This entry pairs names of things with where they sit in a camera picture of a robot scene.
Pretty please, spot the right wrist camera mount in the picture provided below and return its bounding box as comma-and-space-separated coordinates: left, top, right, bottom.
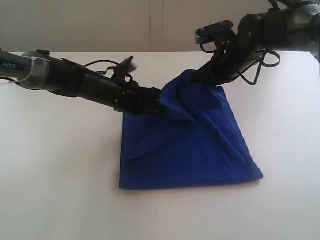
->
194, 20, 236, 54

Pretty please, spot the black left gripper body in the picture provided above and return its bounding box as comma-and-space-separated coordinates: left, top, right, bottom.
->
77, 67, 145, 115

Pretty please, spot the blue microfiber towel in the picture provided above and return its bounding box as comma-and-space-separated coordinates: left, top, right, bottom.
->
119, 69, 263, 190

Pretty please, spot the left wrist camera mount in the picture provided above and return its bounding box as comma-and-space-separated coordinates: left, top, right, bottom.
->
111, 56, 138, 83

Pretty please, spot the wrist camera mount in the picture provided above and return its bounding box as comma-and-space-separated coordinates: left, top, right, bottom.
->
194, 20, 236, 54
111, 56, 138, 83

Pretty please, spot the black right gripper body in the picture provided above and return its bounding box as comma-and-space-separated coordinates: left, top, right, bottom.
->
211, 13, 272, 86

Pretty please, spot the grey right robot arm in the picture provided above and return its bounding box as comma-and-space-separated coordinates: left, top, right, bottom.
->
190, 0, 320, 86

